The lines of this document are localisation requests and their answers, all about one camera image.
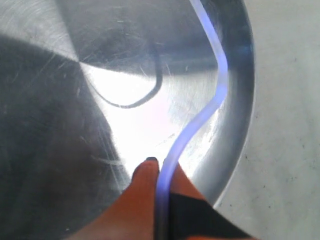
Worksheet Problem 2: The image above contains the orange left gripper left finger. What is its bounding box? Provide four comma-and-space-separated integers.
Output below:
68, 157, 159, 240

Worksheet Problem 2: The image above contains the translucent white glow stick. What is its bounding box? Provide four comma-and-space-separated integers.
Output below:
154, 0, 229, 240

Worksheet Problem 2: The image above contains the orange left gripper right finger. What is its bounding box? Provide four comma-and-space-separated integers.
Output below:
169, 165, 254, 240

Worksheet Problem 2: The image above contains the round steel plate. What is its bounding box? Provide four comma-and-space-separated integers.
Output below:
0, 0, 256, 240

